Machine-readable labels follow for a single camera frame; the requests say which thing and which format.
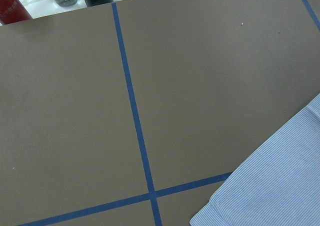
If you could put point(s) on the light blue striped shirt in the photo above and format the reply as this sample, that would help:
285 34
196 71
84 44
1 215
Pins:
278 184

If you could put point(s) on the red bottle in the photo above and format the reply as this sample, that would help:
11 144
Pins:
12 11

